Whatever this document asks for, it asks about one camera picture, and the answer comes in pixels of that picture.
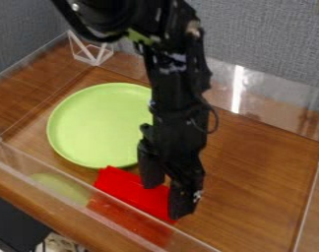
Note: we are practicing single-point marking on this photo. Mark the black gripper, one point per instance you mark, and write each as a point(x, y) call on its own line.
point(168, 152)

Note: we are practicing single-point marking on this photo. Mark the red cross-shaped bar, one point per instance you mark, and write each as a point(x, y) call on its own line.
point(123, 185)

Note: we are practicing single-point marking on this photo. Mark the green round plate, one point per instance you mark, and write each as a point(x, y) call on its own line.
point(93, 126)

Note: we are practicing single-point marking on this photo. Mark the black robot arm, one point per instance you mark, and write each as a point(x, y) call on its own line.
point(164, 29)

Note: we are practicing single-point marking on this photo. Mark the clear acrylic enclosure wall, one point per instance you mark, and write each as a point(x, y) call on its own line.
point(260, 203)

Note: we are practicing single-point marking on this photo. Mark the clear acrylic corner bracket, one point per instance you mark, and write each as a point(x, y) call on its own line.
point(87, 52)

